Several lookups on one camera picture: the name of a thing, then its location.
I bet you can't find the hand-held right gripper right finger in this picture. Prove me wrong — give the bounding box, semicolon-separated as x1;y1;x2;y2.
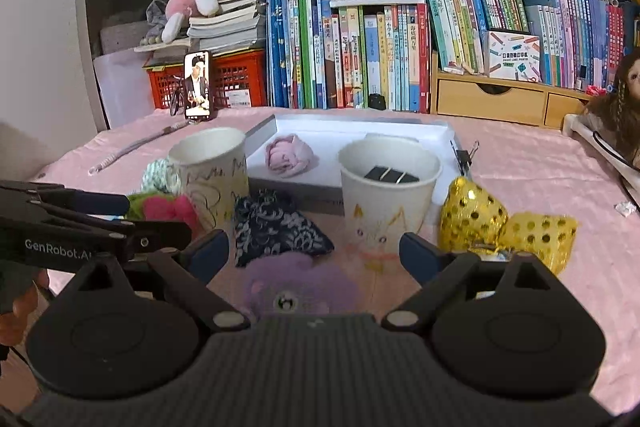
381;232;566;333

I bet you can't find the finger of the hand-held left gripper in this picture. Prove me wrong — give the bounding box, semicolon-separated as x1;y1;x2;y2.
0;180;132;218
30;201;194;259

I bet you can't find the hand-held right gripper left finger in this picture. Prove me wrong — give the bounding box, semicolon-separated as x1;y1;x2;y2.
70;229;250;333

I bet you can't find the green and pink plush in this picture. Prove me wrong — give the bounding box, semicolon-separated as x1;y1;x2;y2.
122;191;201;240

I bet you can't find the green white yarn ball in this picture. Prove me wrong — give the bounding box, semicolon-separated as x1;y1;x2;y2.
141;158;182;195

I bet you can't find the gold sequin pouch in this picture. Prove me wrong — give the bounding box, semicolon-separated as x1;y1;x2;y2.
439;177;578;275

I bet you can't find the dark blue floral pouch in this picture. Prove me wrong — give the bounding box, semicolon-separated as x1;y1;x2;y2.
233;189;335;268

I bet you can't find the purple plush toy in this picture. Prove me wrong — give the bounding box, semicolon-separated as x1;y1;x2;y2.
240;252;361;323

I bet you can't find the white shallow tray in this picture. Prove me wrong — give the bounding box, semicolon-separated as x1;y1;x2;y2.
246;113;463;215

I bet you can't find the person's left hand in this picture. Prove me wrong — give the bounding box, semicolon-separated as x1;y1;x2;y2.
0;269;51;348

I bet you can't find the cat drawing paper cup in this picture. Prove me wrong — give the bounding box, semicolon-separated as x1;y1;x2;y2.
338;138;443;273

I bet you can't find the scribbled white paper cup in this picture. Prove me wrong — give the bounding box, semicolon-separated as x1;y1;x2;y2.
167;127;250;240

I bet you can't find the pink knotted fabric ball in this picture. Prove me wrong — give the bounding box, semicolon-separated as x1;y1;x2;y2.
265;133;314;178

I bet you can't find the small bicycle model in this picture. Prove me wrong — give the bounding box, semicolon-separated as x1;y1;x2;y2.
168;74;187;116

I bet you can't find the smartphone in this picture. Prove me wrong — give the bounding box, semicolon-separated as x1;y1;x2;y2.
183;51;213;122

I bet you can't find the wooden drawer organiser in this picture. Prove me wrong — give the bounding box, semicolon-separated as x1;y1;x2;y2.
431;52;596;130

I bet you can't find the red plastic crate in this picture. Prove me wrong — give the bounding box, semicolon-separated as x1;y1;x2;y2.
147;49;268;110

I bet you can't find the grey plush elephant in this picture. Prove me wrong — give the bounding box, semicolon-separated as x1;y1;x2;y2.
140;0;168;48

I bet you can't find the row of upright books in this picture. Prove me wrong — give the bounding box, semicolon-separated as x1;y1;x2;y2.
266;0;432;112

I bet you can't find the stack of flat books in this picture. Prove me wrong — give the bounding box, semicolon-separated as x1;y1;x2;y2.
187;0;268;55

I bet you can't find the white pencil print box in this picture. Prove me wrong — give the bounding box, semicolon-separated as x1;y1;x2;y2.
482;31;542;82

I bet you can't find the row of leaning books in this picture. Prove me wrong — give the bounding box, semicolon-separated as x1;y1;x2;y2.
417;0;531;75

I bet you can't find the brown haired doll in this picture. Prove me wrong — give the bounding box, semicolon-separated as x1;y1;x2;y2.
582;49;640;168

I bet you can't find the row of blue pink books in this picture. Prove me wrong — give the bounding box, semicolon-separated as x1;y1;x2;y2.
522;0;626;90

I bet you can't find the white beaded strap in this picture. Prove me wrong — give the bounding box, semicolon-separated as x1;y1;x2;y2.
89;124;187;176

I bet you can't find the white plastic frame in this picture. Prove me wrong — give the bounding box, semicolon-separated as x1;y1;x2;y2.
562;113;640;172

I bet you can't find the black cable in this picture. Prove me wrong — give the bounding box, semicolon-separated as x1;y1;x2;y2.
592;132;640;212

